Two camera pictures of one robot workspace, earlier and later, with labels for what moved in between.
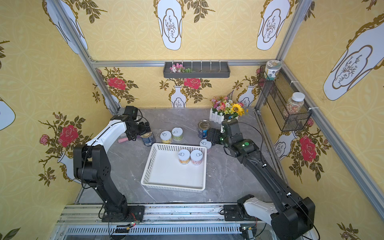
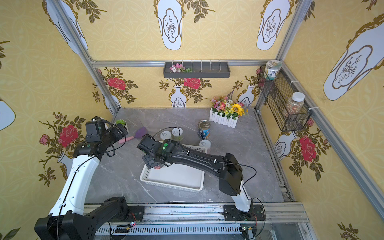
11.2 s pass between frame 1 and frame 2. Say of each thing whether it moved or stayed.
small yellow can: stayed
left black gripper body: moved
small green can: stayed
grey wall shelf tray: stayed
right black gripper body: moved
